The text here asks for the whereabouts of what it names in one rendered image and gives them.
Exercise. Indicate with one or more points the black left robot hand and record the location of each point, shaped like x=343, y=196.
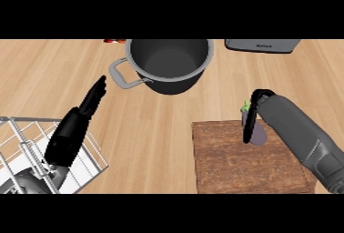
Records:
x=93, y=95

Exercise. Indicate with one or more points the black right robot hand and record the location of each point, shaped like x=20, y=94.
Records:
x=251, y=118

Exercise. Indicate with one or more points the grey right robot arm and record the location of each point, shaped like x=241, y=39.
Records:
x=297, y=133

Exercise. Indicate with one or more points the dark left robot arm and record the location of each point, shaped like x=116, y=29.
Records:
x=70, y=138

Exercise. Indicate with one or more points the purple eggplant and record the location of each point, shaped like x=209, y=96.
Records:
x=260, y=135

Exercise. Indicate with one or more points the brown wooden cutting board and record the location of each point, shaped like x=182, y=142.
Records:
x=243, y=164

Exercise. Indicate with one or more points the dark grey metal pot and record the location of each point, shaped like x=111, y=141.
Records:
x=172, y=60

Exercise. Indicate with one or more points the small red object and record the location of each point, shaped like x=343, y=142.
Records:
x=114, y=40

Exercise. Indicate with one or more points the grey appliance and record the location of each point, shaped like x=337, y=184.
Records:
x=262, y=45

